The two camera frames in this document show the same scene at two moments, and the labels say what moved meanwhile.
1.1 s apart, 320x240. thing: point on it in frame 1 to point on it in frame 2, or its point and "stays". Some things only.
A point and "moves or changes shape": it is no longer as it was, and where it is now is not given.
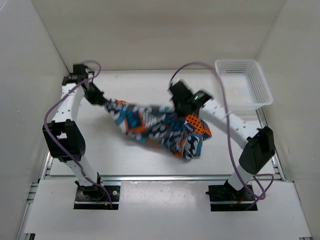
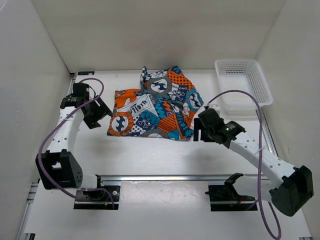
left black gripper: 99,99 to 102,110
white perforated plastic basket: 245,86 stays
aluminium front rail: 160,178 stays
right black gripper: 174,103 to 199,125
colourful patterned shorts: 159,126 moves or changes shape
